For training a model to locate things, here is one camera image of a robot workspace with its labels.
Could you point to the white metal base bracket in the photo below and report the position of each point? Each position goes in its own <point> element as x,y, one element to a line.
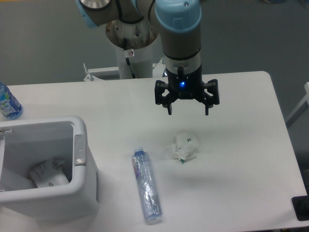
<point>112,73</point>

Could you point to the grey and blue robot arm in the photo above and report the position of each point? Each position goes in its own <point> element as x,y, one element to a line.
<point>176,21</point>

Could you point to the white plastic trash can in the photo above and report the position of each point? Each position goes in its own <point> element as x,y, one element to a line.
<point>24,144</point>

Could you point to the white paper trash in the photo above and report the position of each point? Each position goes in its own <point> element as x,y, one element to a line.
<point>185,147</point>

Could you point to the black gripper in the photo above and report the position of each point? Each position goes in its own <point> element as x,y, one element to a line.
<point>186,87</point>

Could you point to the blue labelled water bottle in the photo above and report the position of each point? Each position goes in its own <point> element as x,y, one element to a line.
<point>10,107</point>

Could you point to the white metal frame at right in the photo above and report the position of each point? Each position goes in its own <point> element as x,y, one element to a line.
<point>299,109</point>

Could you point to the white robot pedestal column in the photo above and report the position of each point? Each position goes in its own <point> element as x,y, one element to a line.
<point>133,47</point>

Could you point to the black device at table edge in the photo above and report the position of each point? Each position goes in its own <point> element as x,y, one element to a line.
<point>301,207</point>

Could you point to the clear plastic bottle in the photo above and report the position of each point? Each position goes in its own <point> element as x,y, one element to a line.
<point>146,184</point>

